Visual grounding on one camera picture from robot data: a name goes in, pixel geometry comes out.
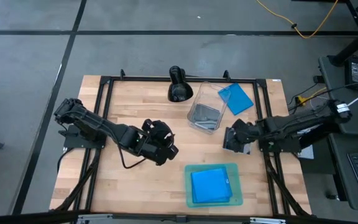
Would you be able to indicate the teal translucent plastic tray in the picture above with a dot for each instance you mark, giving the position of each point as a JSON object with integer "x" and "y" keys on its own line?
{"x": 238, "y": 174}

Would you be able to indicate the small white sticker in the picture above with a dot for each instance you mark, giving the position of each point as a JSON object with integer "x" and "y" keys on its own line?
{"x": 277, "y": 80}

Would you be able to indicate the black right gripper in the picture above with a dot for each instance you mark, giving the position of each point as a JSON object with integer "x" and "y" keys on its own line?
{"x": 245, "y": 130}

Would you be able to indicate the black barcode scanner on stand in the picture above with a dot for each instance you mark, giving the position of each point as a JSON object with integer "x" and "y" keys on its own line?
{"x": 179, "y": 91}

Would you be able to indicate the clear plastic bin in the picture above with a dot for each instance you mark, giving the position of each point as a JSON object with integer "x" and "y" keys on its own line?
{"x": 210, "y": 90}

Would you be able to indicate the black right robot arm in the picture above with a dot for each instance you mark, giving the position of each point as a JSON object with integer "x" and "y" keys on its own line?
{"x": 291, "y": 124}

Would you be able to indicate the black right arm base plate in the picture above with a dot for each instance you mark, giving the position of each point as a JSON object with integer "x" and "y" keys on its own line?
{"x": 284, "y": 148}

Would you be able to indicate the black rig beam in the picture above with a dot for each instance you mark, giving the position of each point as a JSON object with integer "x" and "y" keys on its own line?
{"x": 11, "y": 219}

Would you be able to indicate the light grey control box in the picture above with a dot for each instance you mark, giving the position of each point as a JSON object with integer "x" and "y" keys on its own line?
{"x": 308, "y": 152}

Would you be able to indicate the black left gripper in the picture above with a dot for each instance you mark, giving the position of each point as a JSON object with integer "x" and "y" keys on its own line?
{"x": 162, "y": 137}

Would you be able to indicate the black desk foot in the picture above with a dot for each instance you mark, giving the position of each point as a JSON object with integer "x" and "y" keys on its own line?
{"x": 353, "y": 46}

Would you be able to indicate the black CD jewel case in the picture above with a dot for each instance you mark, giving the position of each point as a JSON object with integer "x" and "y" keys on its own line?
{"x": 207, "y": 113}
{"x": 246, "y": 150}

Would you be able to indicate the clear plastic tray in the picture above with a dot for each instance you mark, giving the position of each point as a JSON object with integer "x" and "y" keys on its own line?
{"x": 205, "y": 126}

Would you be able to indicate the dark grey desk top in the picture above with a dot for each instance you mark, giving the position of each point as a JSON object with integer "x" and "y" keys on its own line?
{"x": 331, "y": 74}
{"x": 340, "y": 186}

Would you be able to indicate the black aluminium table frame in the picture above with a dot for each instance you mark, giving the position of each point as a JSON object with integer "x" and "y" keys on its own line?
{"x": 141, "y": 79}

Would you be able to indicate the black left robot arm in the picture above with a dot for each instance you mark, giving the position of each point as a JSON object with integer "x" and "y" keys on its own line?
{"x": 98, "y": 125}

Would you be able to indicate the black power adapter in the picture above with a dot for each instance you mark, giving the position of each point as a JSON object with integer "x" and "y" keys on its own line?
{"x": 356, "y": 73}

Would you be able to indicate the silver rig rail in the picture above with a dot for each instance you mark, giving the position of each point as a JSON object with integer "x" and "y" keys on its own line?
{"x": 95, "y": 217}
{"x": 267, "y": 221}

